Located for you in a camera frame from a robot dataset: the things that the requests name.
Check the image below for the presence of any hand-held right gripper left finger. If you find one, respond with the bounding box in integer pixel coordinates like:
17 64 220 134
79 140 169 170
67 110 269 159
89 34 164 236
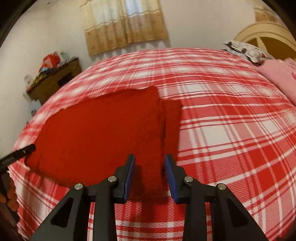
30 154 136 241

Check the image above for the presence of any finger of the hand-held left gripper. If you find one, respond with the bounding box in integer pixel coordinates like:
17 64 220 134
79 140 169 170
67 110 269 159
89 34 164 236
0 144 36 167

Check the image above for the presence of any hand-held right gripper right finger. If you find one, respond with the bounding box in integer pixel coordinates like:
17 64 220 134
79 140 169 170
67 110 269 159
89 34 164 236
165 154 269 241

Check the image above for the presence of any red knitted sweater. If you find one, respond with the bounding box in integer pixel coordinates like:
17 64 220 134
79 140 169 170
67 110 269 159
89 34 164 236
24 86 183 202

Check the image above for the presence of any person's left hand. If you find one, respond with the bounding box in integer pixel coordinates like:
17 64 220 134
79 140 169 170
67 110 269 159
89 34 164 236
0 177 18 212

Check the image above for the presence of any dark wooden desk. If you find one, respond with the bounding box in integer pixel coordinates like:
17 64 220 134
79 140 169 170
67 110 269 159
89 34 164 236
26 58 82 105

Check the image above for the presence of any red plaid bed sheet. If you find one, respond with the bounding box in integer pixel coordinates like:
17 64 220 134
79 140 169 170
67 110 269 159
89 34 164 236
9 47 296 241

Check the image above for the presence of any red gift box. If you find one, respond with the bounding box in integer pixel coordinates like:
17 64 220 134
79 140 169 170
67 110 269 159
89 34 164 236
40 53 62 71

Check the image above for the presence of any pale blue bag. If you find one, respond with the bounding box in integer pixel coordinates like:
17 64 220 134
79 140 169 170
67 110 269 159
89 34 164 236
59 51 72 63

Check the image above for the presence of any wide beige patterned curtain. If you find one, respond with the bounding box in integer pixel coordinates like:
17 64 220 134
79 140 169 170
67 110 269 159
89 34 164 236
80 0 169 57

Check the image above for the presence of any grey patterned pillow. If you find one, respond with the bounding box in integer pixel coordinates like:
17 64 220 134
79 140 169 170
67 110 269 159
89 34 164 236
223 40 274 64

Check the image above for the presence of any pink blanket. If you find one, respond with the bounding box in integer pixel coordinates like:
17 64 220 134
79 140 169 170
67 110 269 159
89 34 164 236
258 58 296 106

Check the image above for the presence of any cream arched headboard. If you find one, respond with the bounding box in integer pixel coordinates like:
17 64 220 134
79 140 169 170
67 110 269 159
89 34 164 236
233 21 296 61

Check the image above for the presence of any narrow beige patterned curtain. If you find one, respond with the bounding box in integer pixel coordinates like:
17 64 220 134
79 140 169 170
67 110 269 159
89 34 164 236
253 6 278 24

